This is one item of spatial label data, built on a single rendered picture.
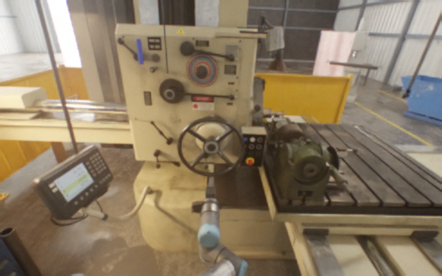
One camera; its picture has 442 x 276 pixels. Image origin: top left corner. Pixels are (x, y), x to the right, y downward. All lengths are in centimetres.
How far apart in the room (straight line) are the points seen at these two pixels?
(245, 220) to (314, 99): 279
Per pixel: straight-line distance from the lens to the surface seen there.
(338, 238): 172
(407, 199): 179
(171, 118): 138
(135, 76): 136
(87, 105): 197
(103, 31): 213
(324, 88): 418
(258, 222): 198
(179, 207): 187
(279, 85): 390
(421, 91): 726
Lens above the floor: 190
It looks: 27 degrees down
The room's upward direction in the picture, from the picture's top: 2 degrees clockwise
